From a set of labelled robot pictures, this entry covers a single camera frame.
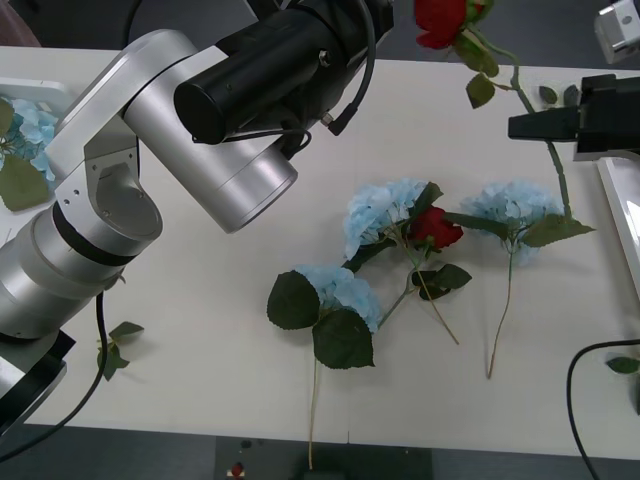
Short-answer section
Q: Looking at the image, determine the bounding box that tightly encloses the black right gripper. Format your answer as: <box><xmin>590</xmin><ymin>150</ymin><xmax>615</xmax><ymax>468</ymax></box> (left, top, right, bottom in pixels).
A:
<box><xmin>507</xmin><ymin>73</ymin><xmax>640</xmax><ymax>162</ymax></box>

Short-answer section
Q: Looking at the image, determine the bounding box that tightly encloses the red rose with long stem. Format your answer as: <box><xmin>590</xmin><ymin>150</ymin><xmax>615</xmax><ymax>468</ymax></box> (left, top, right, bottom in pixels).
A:
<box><xmin>413</xmin><ymin>0</ymin><xmax>576</xmax><ymax>221</ymax></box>

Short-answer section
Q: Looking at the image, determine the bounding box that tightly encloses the pale blue flower with stem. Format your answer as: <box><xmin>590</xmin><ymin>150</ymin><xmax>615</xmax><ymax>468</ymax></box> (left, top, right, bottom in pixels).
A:
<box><xmin>342</xmin><ymin>177</ymin><xmax>446</xmax><ymax>331</ymax></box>
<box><xmin>443</xmin><ymin>180</ymin><xmax>598</xmax><ymax>380</ymax></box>
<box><xmin>0</xmin><ymin>96</ymin><xmax>62</xmax><ymax>213</ymax></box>
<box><xmin>266</xmin><ymin>263</ymin><xmax>385</xmax><ymax>471</ymax></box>

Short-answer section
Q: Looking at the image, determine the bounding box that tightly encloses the shallow white box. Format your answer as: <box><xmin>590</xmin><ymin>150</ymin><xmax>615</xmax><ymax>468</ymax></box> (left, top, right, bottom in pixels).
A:
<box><xmin>0</xmin><ymin>76</ymin><xmax>72</xmax><ymax>121</ymax></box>
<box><xmin>596</xmin><ymin>156</ymin><xmax>640</xmax><ymax>312</ymax></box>

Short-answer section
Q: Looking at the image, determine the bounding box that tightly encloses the red rose with brown stem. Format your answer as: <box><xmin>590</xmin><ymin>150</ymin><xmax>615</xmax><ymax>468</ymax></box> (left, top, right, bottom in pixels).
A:
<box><xmin>407</xmin><ymin>205</ymin><xmax>474</xmax><ymax>346</ymax></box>

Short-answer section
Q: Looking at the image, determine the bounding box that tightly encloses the loose green leaf twig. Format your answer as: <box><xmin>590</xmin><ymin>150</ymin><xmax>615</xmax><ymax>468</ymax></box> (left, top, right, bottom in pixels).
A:
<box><xmin>95</xmin><ymin>320</ymin><xmax>147</xmax><ymax>383</ymax></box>

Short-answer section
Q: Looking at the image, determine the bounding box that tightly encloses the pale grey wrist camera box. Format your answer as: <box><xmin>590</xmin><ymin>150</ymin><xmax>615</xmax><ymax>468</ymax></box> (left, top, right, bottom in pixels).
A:
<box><xmin>593</xmin><ymin>0</ymin><xmax>640</xmax><ymax>65</ymax></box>

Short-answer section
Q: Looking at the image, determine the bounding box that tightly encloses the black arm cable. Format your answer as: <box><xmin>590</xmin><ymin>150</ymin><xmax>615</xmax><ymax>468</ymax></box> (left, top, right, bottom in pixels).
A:
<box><xmin>565</xmin><ymin>339</ymin><xmax>640</xmax><ymax>480</ymax></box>

